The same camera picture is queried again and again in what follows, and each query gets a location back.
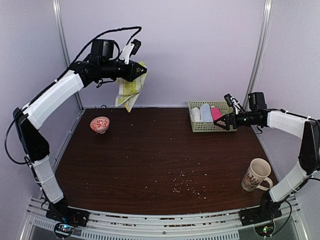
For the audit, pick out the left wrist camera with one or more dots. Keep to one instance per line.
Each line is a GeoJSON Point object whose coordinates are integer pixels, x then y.
{"type": "Point", "coordinates": [129, 50]}

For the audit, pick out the left circuit board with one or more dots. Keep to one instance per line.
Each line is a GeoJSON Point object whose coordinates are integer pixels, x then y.
{"type": "Point", "coordinates": [63, 230]}

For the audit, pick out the circuit board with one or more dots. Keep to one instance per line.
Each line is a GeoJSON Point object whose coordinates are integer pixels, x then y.
{"type": "Point", "coordinates": [264, 230]}
{"type": "Point", "coordinates": [63, 230]}

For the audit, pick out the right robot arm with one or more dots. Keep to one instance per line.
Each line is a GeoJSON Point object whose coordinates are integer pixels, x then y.
{"type": "Point", "coordinates": [301, 138]}

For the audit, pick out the right aluminium corner post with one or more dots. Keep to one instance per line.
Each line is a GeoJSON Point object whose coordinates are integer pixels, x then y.
{"type": "Point", "coordinates": [261, 46]}

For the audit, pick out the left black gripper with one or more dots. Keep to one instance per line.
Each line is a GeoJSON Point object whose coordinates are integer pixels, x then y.
{"type": "Point", "coordinates": [132, 75]}

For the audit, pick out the pink towel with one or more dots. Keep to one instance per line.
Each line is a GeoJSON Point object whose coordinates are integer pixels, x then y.
{"type": "Point", "coordinates": [215, 113]}

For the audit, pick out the light blue rolled towel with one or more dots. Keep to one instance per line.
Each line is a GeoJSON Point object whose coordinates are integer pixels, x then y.
{"type": "Point", "coordinates": [205, 113]}

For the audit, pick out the aluminium corner post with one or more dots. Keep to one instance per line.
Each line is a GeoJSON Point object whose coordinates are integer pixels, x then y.
{"type": "Point", "coordinates": [61, 32]}
{"type": "Point", "coordinates": [261, 46]}

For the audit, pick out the cream mug red pattern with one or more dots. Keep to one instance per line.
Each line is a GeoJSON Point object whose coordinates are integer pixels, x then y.
{"type": "Point", "coordinates": [257, 176]}

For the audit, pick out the green patterned towel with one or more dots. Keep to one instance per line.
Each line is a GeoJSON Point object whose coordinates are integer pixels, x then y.
{"type": "Point", "coordinates": [129, 92]}

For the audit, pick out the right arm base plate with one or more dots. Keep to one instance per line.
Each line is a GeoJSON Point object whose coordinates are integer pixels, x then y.
{"type": "Point", "coordinates": [252, 216]}

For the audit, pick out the left aluminium corner post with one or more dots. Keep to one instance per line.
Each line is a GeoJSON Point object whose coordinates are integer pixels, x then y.
{"type": "Point", "coordinates": [61, 32]}

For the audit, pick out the right circuit board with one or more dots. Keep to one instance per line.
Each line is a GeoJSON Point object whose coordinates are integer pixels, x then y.
{"type": "Point", "coordinates": [264, 230]}

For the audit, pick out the red patterned bowl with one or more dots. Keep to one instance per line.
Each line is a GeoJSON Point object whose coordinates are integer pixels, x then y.
{"type": "Point", "coordinates": [100, 124]}

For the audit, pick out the white rolled towel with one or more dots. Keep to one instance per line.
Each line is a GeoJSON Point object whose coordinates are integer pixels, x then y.
{"type": "Point", "coordinates": [195, 114]}

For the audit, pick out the green plastic basket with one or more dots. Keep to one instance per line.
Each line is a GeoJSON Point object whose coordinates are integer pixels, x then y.
{"type": "Point", "coordinates": [208, 127]}

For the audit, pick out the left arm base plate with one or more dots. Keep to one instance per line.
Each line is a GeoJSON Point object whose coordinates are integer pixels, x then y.
{"type": "Point", "coordinates": [71, 216]}

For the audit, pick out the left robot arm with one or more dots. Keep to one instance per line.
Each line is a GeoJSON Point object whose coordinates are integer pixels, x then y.
{"type": "Point", "coordinates": [98, 66]}

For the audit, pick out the aluminium front rail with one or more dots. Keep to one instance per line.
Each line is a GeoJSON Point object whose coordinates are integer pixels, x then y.
{"type": "Point", "coordinates": [221, 225]}

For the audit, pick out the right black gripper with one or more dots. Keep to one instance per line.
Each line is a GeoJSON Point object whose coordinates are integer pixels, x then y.
{"type": "Point", "coordinates": [228, 121]}

